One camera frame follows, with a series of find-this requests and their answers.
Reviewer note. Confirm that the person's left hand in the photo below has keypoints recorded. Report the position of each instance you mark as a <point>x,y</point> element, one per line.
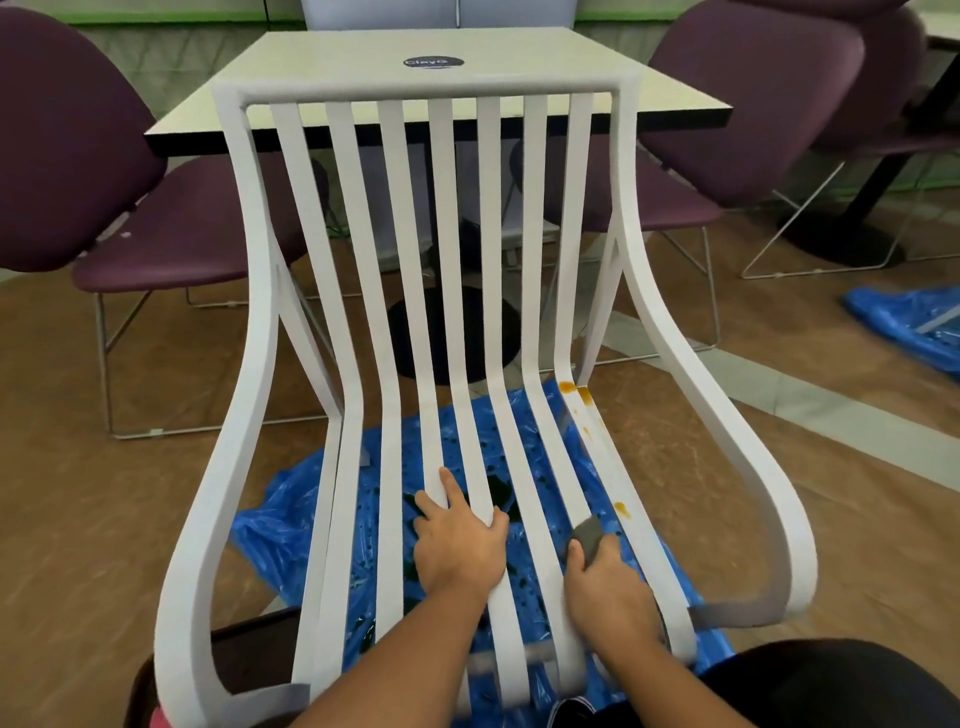
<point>457,547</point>

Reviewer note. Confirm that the person's right forearm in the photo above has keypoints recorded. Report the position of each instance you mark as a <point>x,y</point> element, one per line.
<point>667,690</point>

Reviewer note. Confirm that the person's right black shoe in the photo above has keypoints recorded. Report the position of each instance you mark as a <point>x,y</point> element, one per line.
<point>574,712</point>

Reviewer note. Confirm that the purple lounge chair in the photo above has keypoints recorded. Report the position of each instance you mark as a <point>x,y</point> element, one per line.
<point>67,150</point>
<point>885,82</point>
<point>757,90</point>

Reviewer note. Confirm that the cream square table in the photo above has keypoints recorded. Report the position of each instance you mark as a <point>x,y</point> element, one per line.
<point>337,60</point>
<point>941,26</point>

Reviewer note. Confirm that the blue plastic sheet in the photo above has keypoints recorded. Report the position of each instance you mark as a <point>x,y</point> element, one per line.
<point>277,525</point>
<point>900,322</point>

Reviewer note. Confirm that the round dark sticker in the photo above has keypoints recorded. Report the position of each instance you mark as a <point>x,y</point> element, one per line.
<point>433,62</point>

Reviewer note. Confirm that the grey cleaning cloth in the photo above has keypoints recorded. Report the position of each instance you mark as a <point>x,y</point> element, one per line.
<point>589,536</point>

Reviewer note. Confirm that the person's right hand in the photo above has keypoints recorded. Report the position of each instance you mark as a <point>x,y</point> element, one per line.
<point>607,600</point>

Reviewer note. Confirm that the person's left forearm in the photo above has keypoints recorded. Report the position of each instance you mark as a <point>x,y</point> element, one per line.
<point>397,667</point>

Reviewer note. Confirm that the black round table base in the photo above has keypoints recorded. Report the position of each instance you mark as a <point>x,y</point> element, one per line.
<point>420,337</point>
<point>840,240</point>

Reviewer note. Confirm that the pink cloth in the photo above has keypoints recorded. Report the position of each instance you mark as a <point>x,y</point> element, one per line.
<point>155,718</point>

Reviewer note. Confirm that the dark brown tray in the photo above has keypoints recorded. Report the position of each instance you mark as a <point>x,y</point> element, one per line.
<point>255,645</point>

